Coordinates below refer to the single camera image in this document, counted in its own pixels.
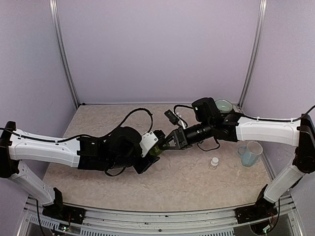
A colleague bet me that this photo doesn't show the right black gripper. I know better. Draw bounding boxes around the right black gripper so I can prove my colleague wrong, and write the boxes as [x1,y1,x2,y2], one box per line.
[159,120,213,150]

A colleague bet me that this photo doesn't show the green pill organizer box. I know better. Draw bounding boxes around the green pill organizer box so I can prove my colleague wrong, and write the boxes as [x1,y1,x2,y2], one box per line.
[148,146,163,156]

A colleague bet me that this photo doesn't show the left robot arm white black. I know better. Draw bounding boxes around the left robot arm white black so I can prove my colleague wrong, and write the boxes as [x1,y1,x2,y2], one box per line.
[0,121,160,219]

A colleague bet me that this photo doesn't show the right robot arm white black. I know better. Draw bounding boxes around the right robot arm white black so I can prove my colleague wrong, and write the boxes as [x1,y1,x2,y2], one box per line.
[159,98,315,218]

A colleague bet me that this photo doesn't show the white pill bottle near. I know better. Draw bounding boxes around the white pill bottle near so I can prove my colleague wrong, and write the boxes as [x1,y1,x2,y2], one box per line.
[209,157,219,170]

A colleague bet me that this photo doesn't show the pale green bowl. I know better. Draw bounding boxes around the pale green bowl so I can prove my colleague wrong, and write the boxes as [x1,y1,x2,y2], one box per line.
[215,99,234,114]

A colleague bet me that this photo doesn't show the light blue mug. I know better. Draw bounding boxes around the light blue mug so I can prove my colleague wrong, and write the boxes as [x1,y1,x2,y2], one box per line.
[237,141,263,167]

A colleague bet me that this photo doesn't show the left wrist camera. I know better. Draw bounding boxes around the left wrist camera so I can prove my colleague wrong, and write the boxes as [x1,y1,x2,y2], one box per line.
[154,130,165,143]

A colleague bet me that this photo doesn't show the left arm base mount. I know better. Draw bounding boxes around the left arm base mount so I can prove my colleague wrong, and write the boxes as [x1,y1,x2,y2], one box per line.
[42,204,86,225]

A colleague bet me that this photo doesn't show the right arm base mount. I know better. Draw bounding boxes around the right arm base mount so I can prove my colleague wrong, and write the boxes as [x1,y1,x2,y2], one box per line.
[234,205,278,224]

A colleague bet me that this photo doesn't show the front aluminium rail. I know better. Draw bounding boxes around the front aluminium rail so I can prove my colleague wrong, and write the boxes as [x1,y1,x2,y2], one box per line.
[17,196,304,236]

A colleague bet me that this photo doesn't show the left aluminium frame post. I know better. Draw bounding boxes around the left aluminium frame post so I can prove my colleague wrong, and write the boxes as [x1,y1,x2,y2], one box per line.
[49,0,80,110]

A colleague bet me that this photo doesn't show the aluminium frame post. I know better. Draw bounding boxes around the aluminium frame post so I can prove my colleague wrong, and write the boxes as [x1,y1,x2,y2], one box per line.
[238,0,267,109]
[49,0,80,110]

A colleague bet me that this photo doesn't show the right aluminium frame post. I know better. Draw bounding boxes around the right aluminium frame post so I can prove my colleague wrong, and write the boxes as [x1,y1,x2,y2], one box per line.
[238,0,267,109]

